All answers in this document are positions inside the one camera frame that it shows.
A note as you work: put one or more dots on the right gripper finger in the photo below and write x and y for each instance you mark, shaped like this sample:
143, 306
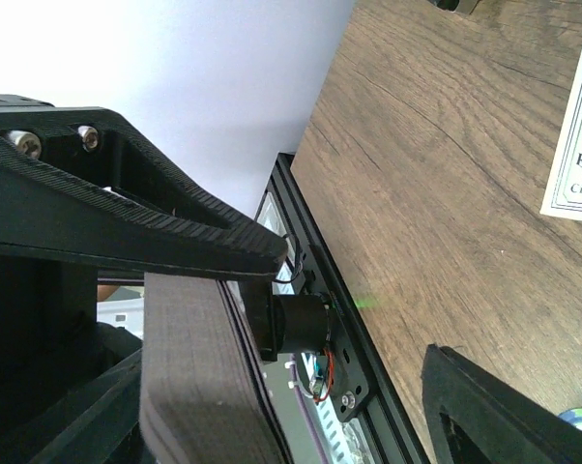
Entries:
474, 417

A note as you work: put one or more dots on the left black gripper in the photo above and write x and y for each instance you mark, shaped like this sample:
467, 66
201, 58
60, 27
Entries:
69, 384

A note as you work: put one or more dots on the black front mounting rail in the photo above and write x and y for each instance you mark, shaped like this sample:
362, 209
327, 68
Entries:
361, 389

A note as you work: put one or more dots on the blue backed card deck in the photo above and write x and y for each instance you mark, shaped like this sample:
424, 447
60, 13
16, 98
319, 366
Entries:
203, 396

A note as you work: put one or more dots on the light blue slotted rail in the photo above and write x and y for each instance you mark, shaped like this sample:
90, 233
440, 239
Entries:
335, 441

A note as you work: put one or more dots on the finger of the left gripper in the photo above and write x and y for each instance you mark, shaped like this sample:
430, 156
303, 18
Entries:
83, 185

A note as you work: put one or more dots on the white playing card box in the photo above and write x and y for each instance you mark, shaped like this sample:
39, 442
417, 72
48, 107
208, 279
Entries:
563, 193

